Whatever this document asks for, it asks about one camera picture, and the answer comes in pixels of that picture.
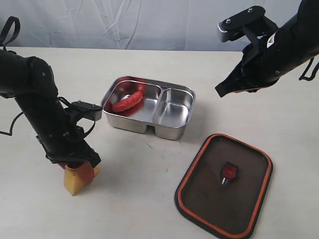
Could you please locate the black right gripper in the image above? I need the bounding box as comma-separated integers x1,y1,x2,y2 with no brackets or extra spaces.
215,32,289,98

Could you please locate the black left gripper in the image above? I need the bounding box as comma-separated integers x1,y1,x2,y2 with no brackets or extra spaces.
36,125,101,186

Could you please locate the yellow toy cheese wedge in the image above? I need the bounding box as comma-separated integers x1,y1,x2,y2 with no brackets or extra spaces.
64,164,100,196

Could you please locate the red toy sausage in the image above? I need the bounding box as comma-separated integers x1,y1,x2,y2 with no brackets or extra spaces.
112,91,143,113

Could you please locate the dark lid with orange seal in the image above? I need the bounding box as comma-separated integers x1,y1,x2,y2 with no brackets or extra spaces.
174,133,273,239

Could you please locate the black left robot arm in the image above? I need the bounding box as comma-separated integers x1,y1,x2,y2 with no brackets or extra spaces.
0,50,102,184

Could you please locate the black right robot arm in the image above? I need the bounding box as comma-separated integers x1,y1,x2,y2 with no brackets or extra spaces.
215,0,319,98

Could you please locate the steel two-compartment lunch box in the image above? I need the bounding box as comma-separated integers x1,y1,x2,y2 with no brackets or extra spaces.
101,76,196,140

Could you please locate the grey wrinkled backdrop cloth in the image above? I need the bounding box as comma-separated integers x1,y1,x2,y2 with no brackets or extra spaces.
0,0,300,51

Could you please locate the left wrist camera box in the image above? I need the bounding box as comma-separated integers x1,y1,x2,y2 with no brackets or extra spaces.
64,101,102,122

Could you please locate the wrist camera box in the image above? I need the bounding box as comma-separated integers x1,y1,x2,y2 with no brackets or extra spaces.
217,5,278,45
64,101,102,122

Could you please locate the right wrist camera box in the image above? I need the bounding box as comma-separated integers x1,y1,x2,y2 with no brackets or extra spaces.
217,5,278,45

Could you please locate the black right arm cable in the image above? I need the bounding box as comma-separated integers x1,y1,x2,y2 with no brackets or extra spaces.
298,56,319,82

